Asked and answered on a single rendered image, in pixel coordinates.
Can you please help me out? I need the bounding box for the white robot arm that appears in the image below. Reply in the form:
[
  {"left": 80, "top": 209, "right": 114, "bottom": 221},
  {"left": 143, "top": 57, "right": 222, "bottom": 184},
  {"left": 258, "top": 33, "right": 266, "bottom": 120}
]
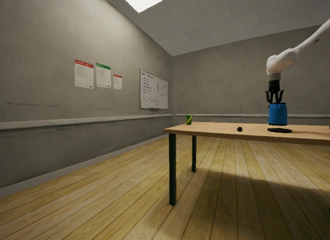
[{"left": 266, "top": 19, "right": 330, "bottom": 82}]

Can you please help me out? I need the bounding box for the green and yellow drink can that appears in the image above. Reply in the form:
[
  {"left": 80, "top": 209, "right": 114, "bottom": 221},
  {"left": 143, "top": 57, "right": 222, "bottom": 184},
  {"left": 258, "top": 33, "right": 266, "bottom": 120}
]
[{"left": 186, "top": 114, "right": 192, "bottom": 125}]

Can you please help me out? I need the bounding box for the black round disc with center stud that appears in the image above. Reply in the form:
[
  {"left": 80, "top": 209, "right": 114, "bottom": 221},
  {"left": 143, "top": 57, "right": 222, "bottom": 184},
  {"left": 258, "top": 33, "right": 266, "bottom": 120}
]
[{"left": 268, "top": 128, "right": 292, "bottom": 133}]

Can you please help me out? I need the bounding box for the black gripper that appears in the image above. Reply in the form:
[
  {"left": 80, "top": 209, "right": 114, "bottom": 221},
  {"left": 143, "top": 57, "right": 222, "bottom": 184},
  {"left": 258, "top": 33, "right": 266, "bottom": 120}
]
[{"left": 265, "top": 80, "right": 284, "bottom": 103}]

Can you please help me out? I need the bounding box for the blue kettle with black handle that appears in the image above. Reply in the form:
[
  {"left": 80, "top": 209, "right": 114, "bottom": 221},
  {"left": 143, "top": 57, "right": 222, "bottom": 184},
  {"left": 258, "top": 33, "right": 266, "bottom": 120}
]
[{"left": 268, "top": 101, "right": 287, "bottom": 126}]

